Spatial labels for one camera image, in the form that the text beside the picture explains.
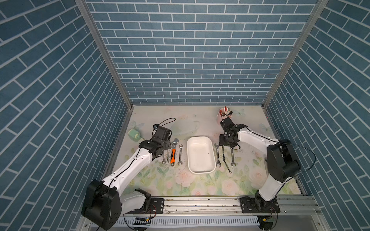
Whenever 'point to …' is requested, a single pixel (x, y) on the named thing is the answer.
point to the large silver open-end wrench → (217, 160)
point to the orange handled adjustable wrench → (173, 151)
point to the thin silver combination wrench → (167, 161)
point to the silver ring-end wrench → (224, 159)
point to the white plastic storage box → (201, 155)
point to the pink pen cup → (223, 113)
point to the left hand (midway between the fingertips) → (168, 142)
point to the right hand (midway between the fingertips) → (224, 143)
